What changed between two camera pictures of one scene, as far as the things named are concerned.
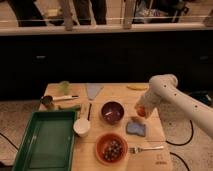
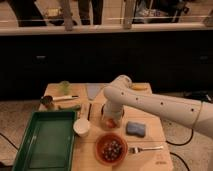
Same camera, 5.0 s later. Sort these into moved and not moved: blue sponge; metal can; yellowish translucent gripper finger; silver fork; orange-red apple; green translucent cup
Moved: yellowish translucent gripper finger; orange-red apple
Not moved: metal can; silver fork; green translucent cup; blue sponge
